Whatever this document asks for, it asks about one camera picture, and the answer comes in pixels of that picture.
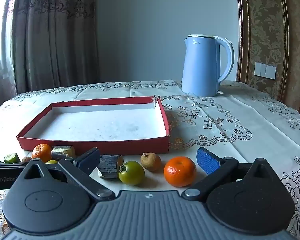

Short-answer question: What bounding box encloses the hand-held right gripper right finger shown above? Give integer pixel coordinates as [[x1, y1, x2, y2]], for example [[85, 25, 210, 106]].
[[182, 147, 280, 202]]

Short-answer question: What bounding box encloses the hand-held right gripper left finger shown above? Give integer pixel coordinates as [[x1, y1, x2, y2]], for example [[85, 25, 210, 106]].
[[24, 147, 115, 201]]

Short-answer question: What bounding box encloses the orange mandarin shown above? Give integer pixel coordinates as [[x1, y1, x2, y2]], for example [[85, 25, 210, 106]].
[[164, 156, 197, 187], [32, 144, 52, 163]]

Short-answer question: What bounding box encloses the red cardboard tray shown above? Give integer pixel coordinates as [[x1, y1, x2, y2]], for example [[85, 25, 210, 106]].
[[16, 95, 170, 155]]

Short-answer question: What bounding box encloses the green tomato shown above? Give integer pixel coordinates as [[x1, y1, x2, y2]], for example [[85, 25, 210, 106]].
[[118, 161, 145, 186]]

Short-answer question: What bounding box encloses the small brown fruit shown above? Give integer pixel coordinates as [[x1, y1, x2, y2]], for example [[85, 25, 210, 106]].
[[140, 152, 162, 172]]

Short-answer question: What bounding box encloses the white embroidered table cover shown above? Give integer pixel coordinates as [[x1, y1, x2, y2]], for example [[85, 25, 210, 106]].
[[0, 80, 300, 240]]

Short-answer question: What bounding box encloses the light blue electric kettle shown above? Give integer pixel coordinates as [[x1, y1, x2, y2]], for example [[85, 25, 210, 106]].
[[181, 34, 235, 97]]

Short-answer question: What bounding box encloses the brown patterned curtain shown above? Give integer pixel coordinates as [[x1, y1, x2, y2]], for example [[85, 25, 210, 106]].
[[1, 0, 98, 94]]

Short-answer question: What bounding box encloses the white wall switch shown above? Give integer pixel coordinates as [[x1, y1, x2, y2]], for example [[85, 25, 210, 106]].
[[254, 62, 266, 77], [265, 65, 277, 80]]

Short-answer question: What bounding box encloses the gold wall frame moulding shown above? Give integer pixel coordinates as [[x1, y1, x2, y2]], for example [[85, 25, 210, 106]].
[[235, 0, 290, 103]]

